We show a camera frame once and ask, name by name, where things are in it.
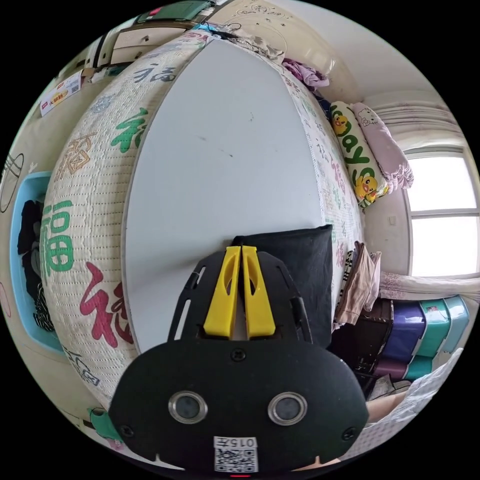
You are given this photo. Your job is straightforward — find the window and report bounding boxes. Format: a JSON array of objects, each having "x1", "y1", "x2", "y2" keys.
[{"x1": 403, "y1": 149, "x2": 480, "y2": 279}]

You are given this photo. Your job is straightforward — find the purple and teal storage boxes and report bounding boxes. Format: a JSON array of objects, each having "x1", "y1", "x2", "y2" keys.
[{"x1": 369, "y1": 294, "x2": 470, "y2": 385}]

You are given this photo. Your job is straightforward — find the white folding board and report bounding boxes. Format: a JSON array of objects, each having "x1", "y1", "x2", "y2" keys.
[{"x1": 120, "y1": 38, "x2": 326, "y2": 356}]

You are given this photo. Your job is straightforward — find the white printed carton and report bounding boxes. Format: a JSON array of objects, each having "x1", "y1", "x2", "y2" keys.
[{"x1": 39, "y1": 71, "x2": 84, "y2": 117}]

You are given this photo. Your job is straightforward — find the pile of clothes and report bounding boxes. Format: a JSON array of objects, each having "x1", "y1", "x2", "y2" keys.
[{"x1": 333, "y1": 241, "x2": 383, "y2": 331}]

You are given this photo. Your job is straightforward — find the curtain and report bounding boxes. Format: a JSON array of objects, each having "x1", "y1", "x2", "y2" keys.
[{"x1": 369, "y1": 101, "x2": 466, "y2": 155}]

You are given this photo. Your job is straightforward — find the bed with printed quilt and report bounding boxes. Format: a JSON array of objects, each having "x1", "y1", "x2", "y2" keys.
[{"x1": 38, "y1": 31, "x2": 367, "y2": 410}]

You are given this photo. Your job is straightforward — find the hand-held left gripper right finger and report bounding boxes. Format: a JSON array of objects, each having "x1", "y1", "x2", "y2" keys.
[{"x1": 241, "y1": 245, "x2": 277, "y2": 337}]

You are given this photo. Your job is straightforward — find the white cupboard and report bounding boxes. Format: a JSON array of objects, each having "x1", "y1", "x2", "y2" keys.
[{"x1": 84, "y1": 24, "x2": 196, "y2": 70}]

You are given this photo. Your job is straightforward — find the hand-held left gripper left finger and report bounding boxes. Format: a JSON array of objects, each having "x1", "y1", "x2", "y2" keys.
[{"x1": 203, "y1": 245, "x2": 241, "y2": 337}]

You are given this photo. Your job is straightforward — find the white pillow with duck print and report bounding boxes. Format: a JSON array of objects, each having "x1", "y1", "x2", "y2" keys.
[{"x1": 329, "y1": 100, "x2": 391, "y2": 209}]

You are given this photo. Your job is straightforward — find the black short sleeve shirt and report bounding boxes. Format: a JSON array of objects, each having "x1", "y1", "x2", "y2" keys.
[{"x1": 231, "y1": 224, "x2": 334, "y2": 350}]

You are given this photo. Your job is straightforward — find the pink pillow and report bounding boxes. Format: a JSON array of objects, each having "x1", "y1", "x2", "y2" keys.
[{"x1": 350, "y1": 101, "x2": 415, "y2": 194}]

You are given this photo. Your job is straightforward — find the purple bunched cloth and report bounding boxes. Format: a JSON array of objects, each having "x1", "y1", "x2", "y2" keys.
[{"x1": 281, "y1": 58, "x2": 340, "y2": 93}]

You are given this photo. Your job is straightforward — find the person's body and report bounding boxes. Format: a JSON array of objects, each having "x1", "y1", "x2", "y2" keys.
[{"x1": 365, "y1": 346, "x2": 466, "y2": 427}]

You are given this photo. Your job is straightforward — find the blue basket with clothes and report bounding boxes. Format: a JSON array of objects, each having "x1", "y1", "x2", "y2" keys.
[{"x1": 9, "y1": 171, "x2": 65, "y2": 357}]

